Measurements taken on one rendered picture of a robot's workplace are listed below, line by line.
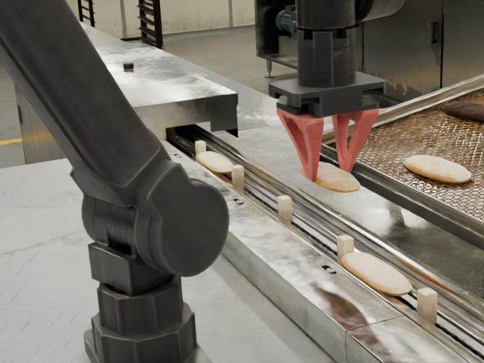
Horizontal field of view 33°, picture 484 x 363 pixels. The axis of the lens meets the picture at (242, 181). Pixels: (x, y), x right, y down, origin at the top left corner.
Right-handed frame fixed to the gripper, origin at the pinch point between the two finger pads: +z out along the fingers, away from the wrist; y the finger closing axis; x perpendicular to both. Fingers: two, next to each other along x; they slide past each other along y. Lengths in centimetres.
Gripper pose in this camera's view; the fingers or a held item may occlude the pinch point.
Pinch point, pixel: (328, 168)
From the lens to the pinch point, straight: 84.8
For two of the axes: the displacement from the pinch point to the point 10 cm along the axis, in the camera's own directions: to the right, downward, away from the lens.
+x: 4.0, 2.7, -8.8
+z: 0.5, 9.5, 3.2
